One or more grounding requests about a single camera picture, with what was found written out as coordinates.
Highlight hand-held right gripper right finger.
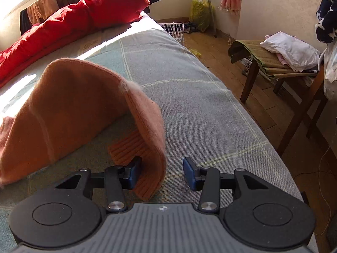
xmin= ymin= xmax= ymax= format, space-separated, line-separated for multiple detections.
xmin=183 ymin=157 xmax=283 ymax=214

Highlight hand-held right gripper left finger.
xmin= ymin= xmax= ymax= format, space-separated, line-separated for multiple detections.
xmin=54 ymin=157 xmax=143 ymax=213

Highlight orange knit sweater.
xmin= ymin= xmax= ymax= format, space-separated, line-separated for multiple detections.
xmin=0 ymin=59 xmax=167 ymax=201

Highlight white folded clothes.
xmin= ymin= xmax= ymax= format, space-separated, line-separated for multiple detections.
xmin=260 ymin=32 xmax=322 ymax=73

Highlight wooden chair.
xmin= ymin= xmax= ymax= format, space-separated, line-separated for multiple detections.
xmin=229 ymin=40 xmax=332 ymax=158

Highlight yellow plastic bag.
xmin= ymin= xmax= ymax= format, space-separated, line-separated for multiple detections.
xmin=189 ymin=0 xmax=215 ymax=32

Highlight red duvet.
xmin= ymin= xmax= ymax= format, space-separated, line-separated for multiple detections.
xmin=0 ymin=0 xmax=150 ymax=89

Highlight translucent plastic bag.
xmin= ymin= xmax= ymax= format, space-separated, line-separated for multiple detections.
xmin=323 ymin=42 xmax=337 ymax=98

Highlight orange hanging cloth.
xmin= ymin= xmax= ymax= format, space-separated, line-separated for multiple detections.
xmin=26 ymin=0 xmax=60 ymax=25

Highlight navy star-print cloth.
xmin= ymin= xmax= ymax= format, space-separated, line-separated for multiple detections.
xmin=315 ymin=0 xmax=337 ymax=44

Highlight white wire basket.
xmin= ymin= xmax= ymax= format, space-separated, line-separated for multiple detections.
xmin=158 ymin=22 xmax=185 ymax=43

